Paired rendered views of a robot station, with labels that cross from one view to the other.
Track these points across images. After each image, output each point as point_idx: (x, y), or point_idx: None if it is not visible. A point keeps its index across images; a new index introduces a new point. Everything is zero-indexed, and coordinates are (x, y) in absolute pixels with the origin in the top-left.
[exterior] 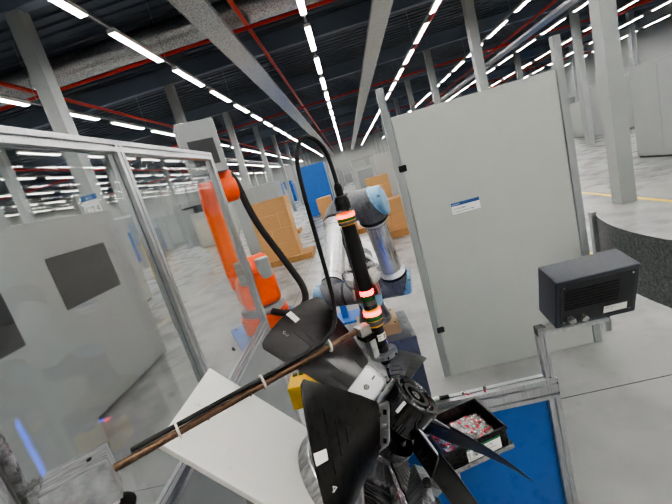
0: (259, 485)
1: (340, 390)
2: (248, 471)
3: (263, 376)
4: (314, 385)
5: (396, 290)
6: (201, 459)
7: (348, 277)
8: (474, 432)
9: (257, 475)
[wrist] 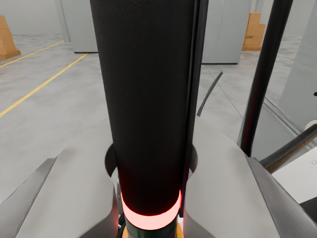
0: (285, 179)
1: (199, 111)
2: (302, 177)
3: (314, 123)
4: (214, 82)
5: None
6: None
7: (229, 163)
8: None
9: (294, 183)
